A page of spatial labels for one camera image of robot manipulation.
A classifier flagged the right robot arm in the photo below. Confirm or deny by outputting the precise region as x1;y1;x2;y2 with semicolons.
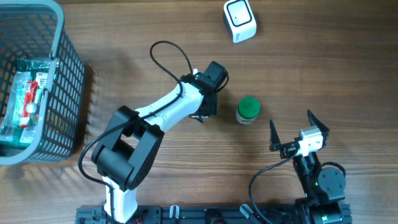
270;110;353;224

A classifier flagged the green 3M gloves package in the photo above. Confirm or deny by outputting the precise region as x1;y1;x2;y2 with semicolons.
1;59;50;147

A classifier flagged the dark grey mesh basket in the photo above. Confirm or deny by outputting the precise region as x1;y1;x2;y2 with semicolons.
1;1;86;166

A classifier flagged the yellow liquid bottle silver cap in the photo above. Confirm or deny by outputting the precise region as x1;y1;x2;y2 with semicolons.
25;102;39;123

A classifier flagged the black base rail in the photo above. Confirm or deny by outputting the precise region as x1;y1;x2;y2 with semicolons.
75;204;353;224

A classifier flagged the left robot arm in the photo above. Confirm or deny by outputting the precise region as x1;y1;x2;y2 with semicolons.
90;71;229;223

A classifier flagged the red snack stick packet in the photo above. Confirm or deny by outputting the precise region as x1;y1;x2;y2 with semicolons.
19;72;48;129

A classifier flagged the green lid white jar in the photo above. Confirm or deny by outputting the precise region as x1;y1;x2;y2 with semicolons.
235;96;261;124

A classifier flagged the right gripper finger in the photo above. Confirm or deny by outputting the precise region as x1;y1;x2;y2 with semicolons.
269;119;281;152
307;110;330;137

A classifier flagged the light green wipes sachet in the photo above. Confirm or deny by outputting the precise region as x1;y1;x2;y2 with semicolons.
6;72;32;126

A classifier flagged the white barcode scanner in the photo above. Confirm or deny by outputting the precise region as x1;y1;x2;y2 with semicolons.
223;0;257;44

